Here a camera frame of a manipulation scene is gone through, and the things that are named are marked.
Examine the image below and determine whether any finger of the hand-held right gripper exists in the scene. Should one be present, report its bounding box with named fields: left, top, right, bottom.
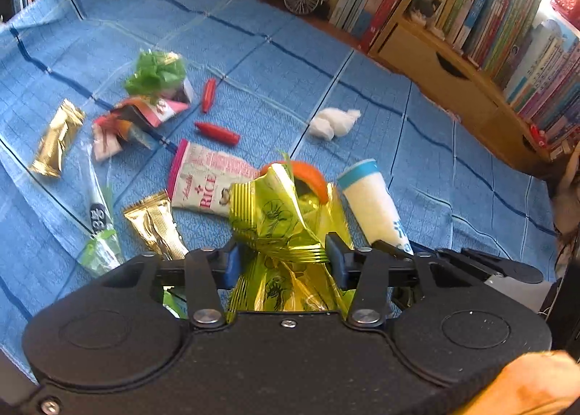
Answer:
left=435, top=247, right=544, bottom=284

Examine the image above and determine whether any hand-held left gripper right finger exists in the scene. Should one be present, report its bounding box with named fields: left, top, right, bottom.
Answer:
left=325, top=232, right=473, bottom=330

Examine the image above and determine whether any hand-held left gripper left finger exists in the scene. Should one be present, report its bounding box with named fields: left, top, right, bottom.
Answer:
left=97, top=239, right=242, bottom=330

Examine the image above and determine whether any yellow green foil wrapper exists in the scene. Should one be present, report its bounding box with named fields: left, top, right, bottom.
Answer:
left=227, top=161, right=359, bottom=322

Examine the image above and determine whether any pink edged white snack packet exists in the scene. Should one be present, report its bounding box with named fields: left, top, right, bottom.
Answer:
left=167, top=139, right=261, bottom=218

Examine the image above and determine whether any orange peel piece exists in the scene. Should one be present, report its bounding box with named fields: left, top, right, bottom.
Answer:
left=276, top=160, right=328, bottom=205

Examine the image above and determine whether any colourful snack packet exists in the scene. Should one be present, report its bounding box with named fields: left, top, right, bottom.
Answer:
left=93, top=98, right=164, bottom=150

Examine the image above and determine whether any green plastic wrapper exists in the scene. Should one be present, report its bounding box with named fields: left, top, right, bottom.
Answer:
left=123, top=50, right=187, bottom=96

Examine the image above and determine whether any gold foil wrapper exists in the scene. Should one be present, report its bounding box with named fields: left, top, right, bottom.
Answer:
left=29, top=98, right=86, bottom=177
left=123, top=190, right=189, bottom=262

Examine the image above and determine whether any person's left hand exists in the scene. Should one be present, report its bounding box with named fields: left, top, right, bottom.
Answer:
left=453, top=350, right=580, bottom=415

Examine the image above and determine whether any white tube with blue band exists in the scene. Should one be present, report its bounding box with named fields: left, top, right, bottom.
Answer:
left=336, top=159, right=415, bottom=257

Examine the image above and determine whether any red tapered wrapper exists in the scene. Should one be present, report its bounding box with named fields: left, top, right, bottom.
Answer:
left=202, top=78, right=217, bottom=114
left=194, top=122, right=241, bottom=147

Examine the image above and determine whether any white crumpled tissue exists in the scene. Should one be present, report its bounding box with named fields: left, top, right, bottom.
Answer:
left=308, top=107, right=362, bottom=141

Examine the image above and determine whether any clear plastic sleeve black label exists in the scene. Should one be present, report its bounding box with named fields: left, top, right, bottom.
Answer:
left=77, top=156, right=125, bottom=277

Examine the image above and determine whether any pink white small carton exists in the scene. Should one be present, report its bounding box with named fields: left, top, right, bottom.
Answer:
left=149, top=79, right=193, bottom=128

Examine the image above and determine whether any pale pink wrapper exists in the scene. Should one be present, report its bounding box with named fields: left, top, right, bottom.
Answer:
left=93, top=125, right=123, bottom=162

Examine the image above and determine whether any blue checked cloth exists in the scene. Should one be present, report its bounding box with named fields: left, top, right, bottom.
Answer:
left=0, top=0, right=560, bottom=370

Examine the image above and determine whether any small black white figurine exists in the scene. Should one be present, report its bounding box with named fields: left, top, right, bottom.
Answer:
left=405, top=0, right=442, bottom=28

